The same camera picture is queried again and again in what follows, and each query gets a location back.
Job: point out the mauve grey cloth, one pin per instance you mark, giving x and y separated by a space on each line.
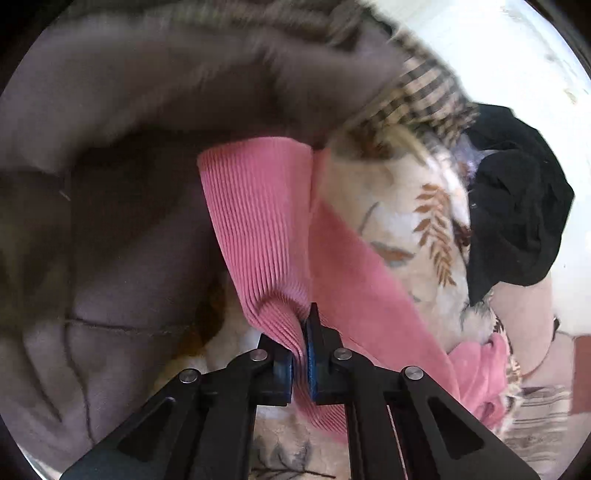
115 115

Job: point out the pink ribbed garment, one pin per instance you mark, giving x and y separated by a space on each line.
258 221

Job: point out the white striped cloth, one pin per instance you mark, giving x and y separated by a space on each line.
540 415

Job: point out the dusty red cloth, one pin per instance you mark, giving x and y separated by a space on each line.
578 369

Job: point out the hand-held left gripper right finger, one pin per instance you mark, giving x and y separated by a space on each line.
312 364

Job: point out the pale pink garment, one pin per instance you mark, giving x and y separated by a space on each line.
517 314

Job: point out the beige black checked cloth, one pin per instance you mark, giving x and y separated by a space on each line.
425 97

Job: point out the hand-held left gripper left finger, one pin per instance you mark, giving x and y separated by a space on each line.
283 378

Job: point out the cream leaf print blanket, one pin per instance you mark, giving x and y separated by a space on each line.
397 207

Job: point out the black garment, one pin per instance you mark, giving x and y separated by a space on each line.
517 207

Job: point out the small black object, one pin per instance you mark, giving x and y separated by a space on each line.
556 328

